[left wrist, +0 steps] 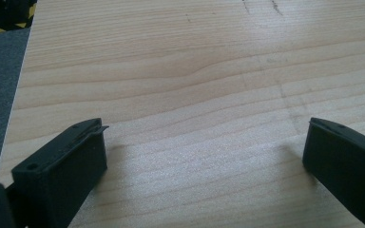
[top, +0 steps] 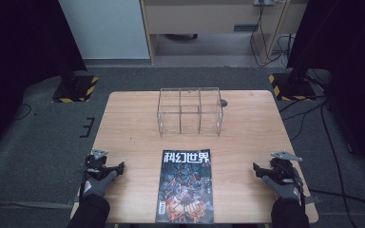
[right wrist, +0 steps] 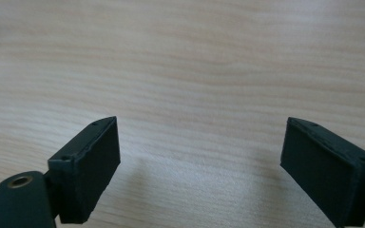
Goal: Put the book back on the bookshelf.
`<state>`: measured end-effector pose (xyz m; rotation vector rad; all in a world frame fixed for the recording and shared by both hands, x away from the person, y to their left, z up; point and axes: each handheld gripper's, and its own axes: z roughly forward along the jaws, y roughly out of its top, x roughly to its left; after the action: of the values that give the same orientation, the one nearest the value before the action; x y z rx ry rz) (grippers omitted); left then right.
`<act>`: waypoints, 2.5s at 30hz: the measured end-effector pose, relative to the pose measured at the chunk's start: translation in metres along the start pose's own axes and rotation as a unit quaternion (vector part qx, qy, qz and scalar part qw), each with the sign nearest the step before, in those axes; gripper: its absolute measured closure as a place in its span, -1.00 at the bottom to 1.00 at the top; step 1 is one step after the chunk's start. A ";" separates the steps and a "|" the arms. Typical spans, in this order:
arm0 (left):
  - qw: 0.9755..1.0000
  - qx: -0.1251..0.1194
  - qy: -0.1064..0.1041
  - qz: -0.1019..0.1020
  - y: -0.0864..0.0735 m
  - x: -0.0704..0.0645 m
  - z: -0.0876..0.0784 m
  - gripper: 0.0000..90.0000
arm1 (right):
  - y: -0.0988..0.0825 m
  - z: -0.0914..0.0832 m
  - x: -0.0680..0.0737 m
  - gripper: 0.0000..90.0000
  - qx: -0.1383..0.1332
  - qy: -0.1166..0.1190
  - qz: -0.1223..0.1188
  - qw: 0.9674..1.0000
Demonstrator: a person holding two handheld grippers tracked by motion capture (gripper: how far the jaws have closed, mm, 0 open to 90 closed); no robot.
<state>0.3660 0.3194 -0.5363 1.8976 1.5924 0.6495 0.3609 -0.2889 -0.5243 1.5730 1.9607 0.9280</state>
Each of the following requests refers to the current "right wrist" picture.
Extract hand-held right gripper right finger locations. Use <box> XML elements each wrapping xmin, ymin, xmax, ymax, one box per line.
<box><xmin>279</xmin><ymin>116</ymin><xmax>365</xmax><ymax>228</ymax></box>

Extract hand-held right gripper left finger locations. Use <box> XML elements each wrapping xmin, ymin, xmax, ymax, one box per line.
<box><xmin>47</xmin><ymin>116</ymin><xmax>122</xmax><ymax>224</ymax></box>

